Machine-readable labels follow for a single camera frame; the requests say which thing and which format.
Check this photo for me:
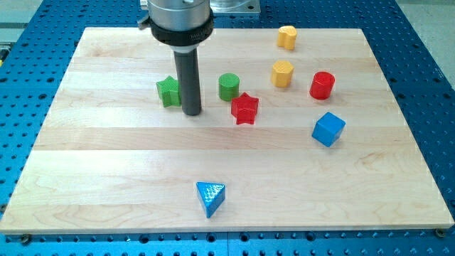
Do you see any blue triangle block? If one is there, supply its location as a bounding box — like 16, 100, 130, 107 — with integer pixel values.
196, 181, 225, 218

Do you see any red star block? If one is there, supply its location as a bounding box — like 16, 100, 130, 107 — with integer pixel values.
231, 92, 259, 125

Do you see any green cylinder block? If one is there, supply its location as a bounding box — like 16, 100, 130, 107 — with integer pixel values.
218, 73, 240, 102

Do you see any green star block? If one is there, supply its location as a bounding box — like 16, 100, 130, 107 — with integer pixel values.
156, 76, 181, 107

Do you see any yellow heart block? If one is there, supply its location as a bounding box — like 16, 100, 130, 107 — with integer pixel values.
277, 26, 297, 50

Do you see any red cylinder block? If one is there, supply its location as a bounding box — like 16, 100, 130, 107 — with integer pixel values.
309, 71, 336, 100

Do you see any light wooden board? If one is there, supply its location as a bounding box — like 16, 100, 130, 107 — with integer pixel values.
1, 28, 454, 234

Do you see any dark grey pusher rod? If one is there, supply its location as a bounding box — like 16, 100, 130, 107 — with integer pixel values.
174, 48, 202, 116

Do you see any blue cube block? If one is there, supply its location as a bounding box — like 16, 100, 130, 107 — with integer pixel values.
311, 112, 346, 147

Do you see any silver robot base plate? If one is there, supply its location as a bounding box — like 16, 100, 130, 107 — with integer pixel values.
210, 0, 261, 14

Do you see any yellow hexagon block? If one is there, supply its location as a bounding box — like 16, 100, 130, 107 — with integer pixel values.
271, 60, 294, 87

